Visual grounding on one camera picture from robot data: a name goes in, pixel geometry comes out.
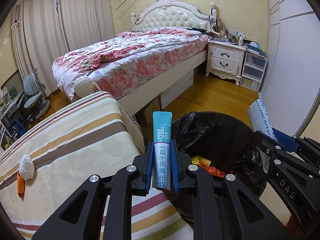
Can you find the beige curtains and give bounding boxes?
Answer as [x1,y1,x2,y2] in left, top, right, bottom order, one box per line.
[12,0,114,95]

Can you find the floral bedding bed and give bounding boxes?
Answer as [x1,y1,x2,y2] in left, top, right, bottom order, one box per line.
[52,27,209,115]

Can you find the white tufted headboard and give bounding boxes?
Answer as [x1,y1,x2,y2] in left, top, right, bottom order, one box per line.
[131,0,217,33]

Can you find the white wardrobe door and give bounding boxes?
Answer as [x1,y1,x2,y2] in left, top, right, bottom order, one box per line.
[260,0,319,136]

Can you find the grey white milk powder pouch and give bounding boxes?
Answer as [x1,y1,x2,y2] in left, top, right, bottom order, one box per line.
[247,98,278,141]

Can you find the grey blue desk chair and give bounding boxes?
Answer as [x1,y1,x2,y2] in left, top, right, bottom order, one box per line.
[23,69,50,124]

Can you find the teal probiotic sachet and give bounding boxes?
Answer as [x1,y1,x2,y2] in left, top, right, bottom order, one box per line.
[152,111,172,191]

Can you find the translucent plastic drawer unit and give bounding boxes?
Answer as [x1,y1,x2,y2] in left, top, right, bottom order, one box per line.
[240,50,267,92]

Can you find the study desk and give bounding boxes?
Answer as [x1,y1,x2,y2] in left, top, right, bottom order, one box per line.
[1,91,25,151]

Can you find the white two-drawer nightstand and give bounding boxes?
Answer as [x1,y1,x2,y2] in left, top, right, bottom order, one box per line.
[205,40,246,86]

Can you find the red plastic bag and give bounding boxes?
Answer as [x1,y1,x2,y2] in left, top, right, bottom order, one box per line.
[198,164,227,178]

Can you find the white tissue ball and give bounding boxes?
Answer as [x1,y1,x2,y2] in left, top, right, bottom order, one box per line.
[18,154,35,180]

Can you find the white storage box under bed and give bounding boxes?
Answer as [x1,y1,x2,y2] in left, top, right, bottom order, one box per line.
[161,70,194,108]

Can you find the yellow foam net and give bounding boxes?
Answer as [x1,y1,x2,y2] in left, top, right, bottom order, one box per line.
[191,157,202,167]

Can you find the small orange wrapper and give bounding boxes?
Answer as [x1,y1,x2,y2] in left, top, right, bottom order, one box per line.
[17,172,25,198]

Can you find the black lined trash bin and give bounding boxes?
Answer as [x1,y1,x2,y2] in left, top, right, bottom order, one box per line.
[171,112,266,197]

